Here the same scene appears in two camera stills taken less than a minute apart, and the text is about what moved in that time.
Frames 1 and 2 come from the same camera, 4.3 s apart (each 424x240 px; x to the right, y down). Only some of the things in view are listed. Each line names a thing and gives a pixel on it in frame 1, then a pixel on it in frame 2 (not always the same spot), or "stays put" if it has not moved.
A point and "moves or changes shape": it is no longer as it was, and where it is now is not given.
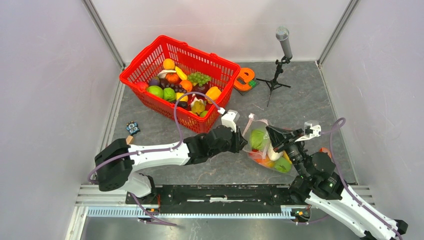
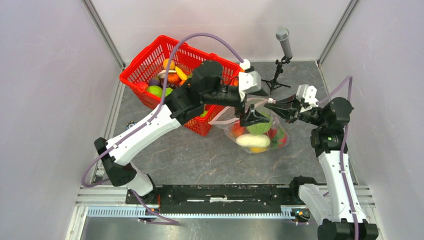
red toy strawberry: (142, 86) stays put
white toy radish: (273, 155) → (253, 140)
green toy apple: (156, 90) stays put
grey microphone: (282, 34) stays put
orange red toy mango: (262, 158) moves or changes shape
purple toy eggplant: (154, 81) stays put
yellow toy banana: (180, 73) stays put
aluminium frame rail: (94, 202) stays put
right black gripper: (279, 137) → (289, 108)
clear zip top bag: (257, 145) moves or changes shape
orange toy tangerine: (168, 64) stays put
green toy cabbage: (257, 137) → (260, 128)
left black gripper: (239, 141) → (252, 117)
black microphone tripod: (273, 84) stays put
